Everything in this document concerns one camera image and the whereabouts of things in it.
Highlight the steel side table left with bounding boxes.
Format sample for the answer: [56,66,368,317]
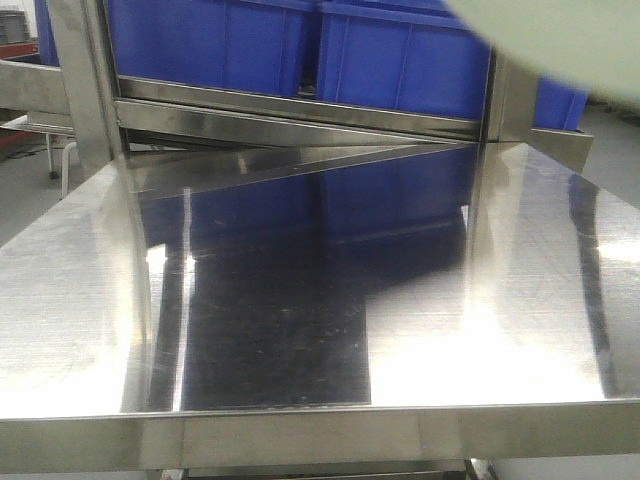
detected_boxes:
[1,57,77,199]

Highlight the blue plastic bin left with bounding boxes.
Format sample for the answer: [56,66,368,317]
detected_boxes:
[107,1,316,97]

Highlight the blue plastic bin right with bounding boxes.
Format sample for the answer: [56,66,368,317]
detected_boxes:
[533,77,589,131]

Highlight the blue plastic bin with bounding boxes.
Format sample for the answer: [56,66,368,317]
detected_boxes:
[107,1,316,97]
[533,77,589,131]
[316,1,490,121]

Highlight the blue plastic bin middle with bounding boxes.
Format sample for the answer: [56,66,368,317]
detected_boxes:
[316,1,490,121]

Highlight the green plate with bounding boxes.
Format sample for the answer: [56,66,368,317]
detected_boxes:
[448,1,639,106]

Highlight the stainless steel shelf rack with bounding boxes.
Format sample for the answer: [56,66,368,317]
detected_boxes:
[47,0,595,174]

